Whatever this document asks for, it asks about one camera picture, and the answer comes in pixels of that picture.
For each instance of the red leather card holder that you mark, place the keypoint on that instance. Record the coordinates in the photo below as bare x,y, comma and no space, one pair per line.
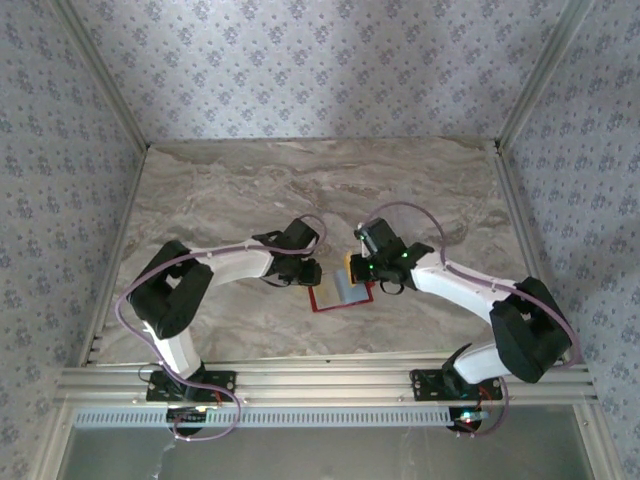
340,307

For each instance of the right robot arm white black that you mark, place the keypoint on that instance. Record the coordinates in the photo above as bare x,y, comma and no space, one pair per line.
450,285

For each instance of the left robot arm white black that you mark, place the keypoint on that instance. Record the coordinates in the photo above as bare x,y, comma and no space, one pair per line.
235,260

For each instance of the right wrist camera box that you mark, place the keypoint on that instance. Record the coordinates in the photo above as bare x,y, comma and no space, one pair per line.
364,239

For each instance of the aluminium mounting rail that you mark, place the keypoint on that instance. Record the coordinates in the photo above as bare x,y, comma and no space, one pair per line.
325,380

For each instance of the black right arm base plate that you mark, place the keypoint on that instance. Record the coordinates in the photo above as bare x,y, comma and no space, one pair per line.
425,382

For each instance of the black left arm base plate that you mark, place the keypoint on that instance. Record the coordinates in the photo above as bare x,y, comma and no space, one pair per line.
220,382

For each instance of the aluminium table side rail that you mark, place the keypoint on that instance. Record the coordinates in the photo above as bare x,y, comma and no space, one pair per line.
112,260
520,225

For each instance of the aluminium frame post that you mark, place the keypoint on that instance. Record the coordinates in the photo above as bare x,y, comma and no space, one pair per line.
545,75
100,75

